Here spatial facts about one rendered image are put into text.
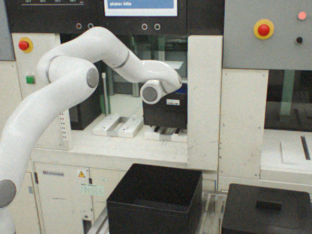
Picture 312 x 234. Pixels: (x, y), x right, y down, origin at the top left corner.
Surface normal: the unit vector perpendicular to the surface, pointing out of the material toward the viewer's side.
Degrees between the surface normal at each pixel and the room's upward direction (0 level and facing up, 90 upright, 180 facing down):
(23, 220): 90
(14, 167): 73
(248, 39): 90
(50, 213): 90
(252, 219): 0
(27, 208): 90
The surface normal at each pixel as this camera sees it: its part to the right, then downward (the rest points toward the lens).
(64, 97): 0.35, 0.61
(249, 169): -0.25, 0.36
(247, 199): -0.03, -0.93
